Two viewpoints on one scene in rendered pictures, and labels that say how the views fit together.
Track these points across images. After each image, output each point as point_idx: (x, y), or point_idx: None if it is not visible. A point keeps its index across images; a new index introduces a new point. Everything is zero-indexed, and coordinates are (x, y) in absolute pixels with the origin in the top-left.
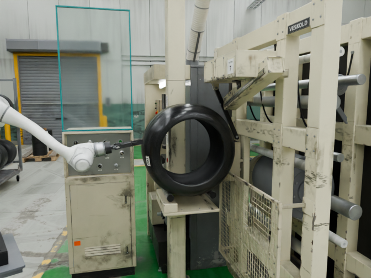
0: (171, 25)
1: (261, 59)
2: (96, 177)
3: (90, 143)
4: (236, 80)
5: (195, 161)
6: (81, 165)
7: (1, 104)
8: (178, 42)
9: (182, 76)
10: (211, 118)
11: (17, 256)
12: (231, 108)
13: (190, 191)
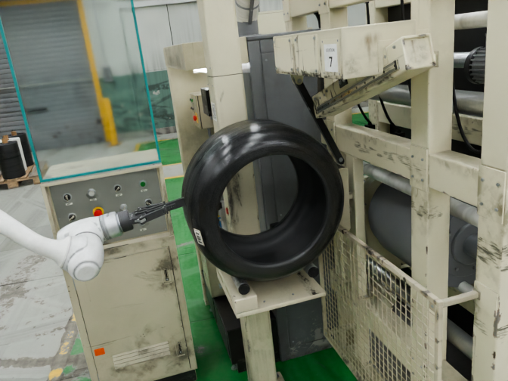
0: None
1: (388, 39)
2: (113, 249)
3: (94, 218)
4: None
5: (271, 199)
6: (85, 271)
7: None
8: (223, 4)
9: (236, 66)
10: (301, 148)
11: None
12: (328, 115)
13: (277, 274)
